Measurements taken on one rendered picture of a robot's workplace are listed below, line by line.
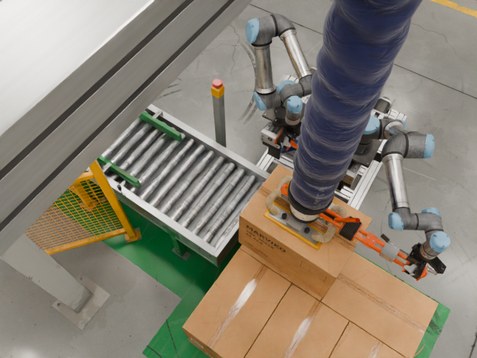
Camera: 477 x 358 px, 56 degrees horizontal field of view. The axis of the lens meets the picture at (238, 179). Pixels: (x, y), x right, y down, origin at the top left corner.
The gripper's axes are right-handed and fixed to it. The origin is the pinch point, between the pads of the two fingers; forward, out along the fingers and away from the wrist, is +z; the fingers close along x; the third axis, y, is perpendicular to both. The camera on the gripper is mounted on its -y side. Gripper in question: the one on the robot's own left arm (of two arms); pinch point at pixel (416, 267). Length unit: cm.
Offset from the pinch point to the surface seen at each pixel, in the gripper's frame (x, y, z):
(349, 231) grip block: 3.1, 34.7, -1.2
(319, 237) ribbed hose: 11.4, 45.9, 6.1
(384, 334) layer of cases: 16, -13, 66
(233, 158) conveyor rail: -28, 128, 63
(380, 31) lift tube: 7, 55, -124
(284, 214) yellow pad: 10, 68, 9
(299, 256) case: 22, 49, 15
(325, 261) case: 17.5, 37.1, 13.1
